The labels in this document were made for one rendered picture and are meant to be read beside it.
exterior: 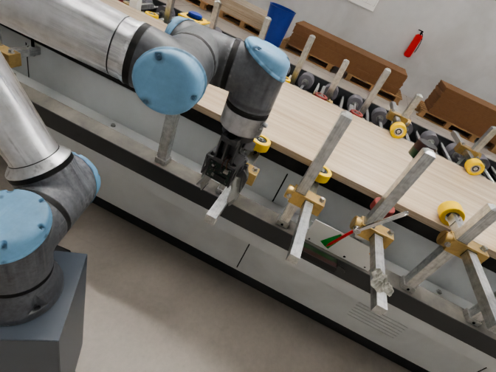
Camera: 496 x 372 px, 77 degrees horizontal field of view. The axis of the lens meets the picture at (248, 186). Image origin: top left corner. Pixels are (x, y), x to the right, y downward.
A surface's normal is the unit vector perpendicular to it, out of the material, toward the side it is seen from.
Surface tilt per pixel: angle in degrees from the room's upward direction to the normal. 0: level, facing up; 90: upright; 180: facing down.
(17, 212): 5
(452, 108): 90
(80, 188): 57
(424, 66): 90
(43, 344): 90
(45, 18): 79
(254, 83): 90
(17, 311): 70
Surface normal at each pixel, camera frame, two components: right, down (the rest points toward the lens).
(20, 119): 0.87, 0.15
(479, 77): -0.36, 0.47
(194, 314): 0.34, -0.73
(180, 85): -0.02, 0.62
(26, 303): 0.68, 0.36
